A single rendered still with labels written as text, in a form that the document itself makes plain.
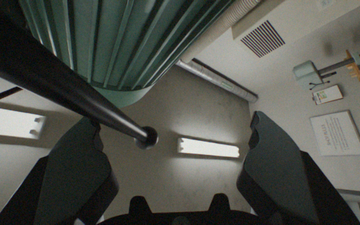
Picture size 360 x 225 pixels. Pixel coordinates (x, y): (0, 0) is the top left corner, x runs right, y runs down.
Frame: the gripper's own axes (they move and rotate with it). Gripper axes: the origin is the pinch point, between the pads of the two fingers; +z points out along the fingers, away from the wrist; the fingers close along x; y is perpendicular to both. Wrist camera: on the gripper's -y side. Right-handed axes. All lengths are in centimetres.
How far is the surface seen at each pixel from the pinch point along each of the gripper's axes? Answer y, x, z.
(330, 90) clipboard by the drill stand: 67, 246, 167
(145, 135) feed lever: 5.0, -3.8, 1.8
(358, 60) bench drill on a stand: 15, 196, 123
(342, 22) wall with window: -21, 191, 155
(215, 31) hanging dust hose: -6, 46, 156
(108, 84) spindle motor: -0.4, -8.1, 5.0
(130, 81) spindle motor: -0.5, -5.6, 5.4
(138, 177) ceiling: 121, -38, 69
